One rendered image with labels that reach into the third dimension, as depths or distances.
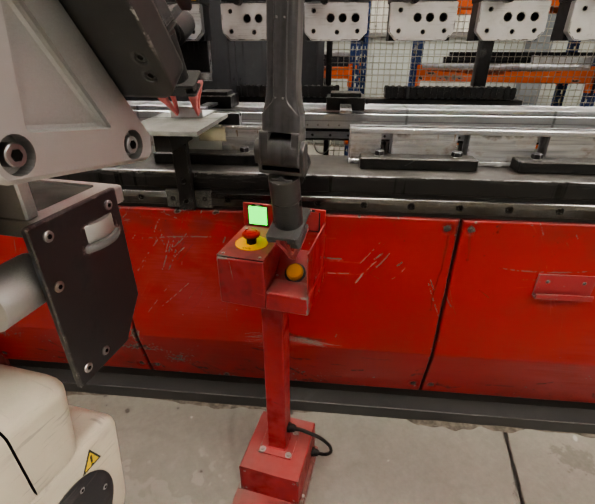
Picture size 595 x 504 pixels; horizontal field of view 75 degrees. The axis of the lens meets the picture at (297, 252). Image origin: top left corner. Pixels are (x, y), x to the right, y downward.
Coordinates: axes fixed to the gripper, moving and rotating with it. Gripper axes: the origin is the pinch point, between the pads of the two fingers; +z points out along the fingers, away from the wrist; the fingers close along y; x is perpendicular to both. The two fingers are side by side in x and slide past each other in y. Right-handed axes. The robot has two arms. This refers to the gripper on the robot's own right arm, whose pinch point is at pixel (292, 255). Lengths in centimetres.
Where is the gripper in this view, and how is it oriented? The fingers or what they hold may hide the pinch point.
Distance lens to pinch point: 83.0
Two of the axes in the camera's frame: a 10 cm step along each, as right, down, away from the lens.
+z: 0.7, 7.4, 6.7
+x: -9.6, -1.2, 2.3
